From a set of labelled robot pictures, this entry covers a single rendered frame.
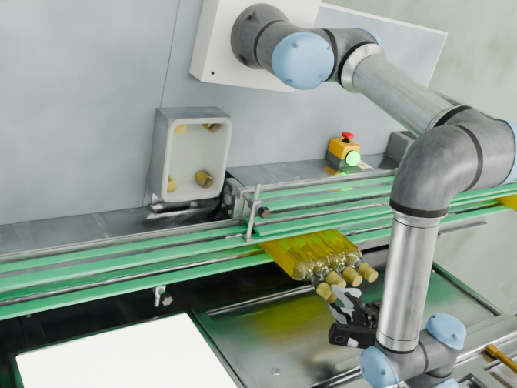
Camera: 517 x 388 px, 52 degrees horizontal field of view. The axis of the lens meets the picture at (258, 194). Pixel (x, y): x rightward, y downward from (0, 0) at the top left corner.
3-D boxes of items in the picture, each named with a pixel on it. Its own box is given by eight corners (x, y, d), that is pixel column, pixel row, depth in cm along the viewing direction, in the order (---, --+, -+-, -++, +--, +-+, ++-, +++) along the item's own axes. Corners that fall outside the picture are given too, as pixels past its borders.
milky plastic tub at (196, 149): (148, 188, 140) (161, 204, 133) (155, 107, 130) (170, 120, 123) (206, 182, 149) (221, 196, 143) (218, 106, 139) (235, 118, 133)
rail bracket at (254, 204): (229, 226, 144) (253, 252, 135) (239, 171, 136) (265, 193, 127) (238, 225, 145) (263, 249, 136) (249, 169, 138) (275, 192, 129)
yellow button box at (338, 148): (324, 157, 170) (338, 167, 165) (329, 135, 167) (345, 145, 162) (340, 155, 174) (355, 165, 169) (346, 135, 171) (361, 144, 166)
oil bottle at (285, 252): (254, 242, 152) (297, 285, 137) (257, 225, 150) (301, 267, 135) (270, 238, 155) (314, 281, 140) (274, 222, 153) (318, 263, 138)
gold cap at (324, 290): (315, 295, 133) (325, 306, 130) (318, 283, 131) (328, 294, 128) (325, 292, 135) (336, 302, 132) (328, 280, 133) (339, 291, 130)
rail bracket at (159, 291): (137, 288, 138) (158, 321, 128) (139, 266, 135) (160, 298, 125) (151, 285, 140) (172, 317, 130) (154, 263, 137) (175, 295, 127)
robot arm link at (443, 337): (436, 347, 97) (420, 389, 102) (478, 332, 102) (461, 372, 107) (407, 319, 103) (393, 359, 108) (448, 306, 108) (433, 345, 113)
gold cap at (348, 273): (340, 279, 142) (351, 288, 139) (343, 267, 140) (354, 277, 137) (350, 275, 144) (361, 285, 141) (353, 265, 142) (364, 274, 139)
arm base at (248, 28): (234, 1, 120) (254, 11, 112) (291, 4, 127) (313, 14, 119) (227, 67, 127) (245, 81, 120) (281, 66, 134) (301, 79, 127)
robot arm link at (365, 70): (309, 18, 118) (490, 148, 81) (361, 20, 125) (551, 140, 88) (297, 69, 125) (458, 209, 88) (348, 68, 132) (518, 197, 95)
